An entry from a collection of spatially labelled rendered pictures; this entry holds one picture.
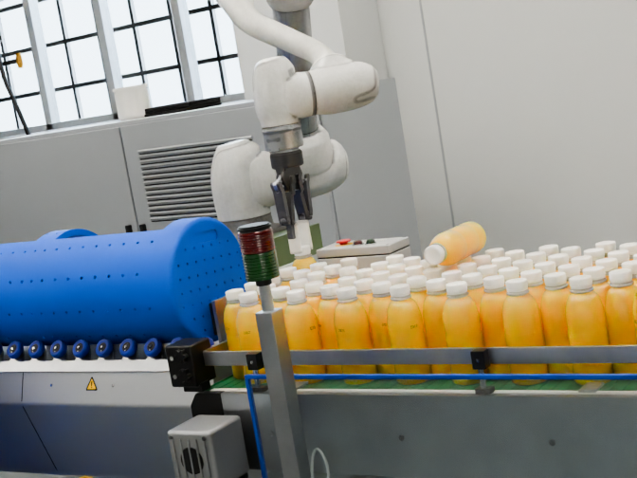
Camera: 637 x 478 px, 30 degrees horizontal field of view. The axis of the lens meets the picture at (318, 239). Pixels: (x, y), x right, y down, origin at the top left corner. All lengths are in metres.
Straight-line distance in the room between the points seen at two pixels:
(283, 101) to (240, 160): 0.70
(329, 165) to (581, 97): 2.02
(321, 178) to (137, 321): 0.90
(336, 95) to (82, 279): 0.71
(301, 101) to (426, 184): 3.02
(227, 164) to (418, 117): 2.38
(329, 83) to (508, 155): 2.77
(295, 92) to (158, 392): 0.74
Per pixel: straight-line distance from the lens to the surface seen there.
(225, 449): 2.40
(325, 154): 3.37
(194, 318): 2.66
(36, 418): 3.03
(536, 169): 5.34
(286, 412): 2.20
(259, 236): 2.13
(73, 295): 2.80
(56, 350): 2.93
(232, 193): 3.35
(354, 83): 2.71
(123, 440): 2.87
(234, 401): 2.46
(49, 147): 5.46
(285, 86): 2.67
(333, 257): 2.80
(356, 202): 4.49
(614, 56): 5.11
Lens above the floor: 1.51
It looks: 8 degrees down
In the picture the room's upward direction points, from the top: 9 degrees counter-clockwise
